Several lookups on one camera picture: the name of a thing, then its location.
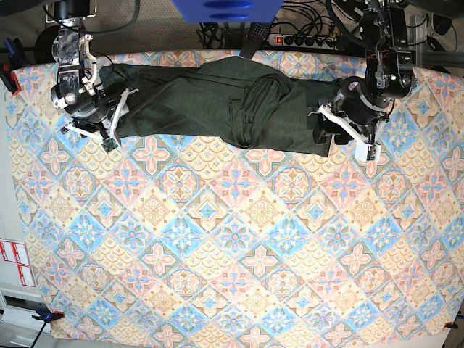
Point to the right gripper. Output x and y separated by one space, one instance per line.
96 117

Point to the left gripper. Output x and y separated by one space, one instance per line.
354 114

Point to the dark green long-sleeve shirt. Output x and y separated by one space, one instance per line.
247 104

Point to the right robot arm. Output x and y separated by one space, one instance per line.
77 65

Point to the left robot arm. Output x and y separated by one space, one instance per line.
389 61

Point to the black power strip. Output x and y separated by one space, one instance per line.
301 41

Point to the black round stand base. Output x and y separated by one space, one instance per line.
43 45

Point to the blue clamp top left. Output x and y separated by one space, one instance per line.
8 76

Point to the blue clamp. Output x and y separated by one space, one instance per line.
8 76
46 317

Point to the black remote control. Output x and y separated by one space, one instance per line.
258 32

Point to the patterned pastel tablecloth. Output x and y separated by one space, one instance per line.
177 241

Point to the red white label stickers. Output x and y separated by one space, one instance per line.
15 253

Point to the blue plastic box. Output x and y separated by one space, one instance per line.
228 10

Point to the blue clamp bottom left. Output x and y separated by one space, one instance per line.
46 317

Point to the red clamp bottom right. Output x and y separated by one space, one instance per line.
452 325

